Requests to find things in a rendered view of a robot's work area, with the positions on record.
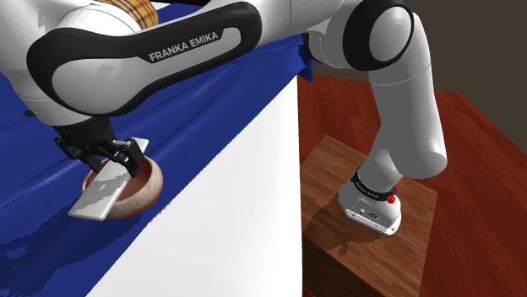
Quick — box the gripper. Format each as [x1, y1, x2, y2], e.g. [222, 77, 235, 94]
[53, 117, 146, 179]

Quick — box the silver phone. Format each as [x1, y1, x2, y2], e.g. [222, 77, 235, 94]
[68, 138, 150, 222]

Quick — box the brown wooden bowl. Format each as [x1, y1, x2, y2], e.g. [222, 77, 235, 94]
[82, 157, 165, 221]

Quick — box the blue bedspread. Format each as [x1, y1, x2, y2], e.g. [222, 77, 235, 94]
[0, 3, 315, 297]

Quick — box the white bed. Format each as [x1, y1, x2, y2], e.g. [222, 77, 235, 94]
[0, 3, 315, 297]

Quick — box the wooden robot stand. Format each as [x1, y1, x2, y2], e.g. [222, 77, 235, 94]
[300, 134, 439, 297]

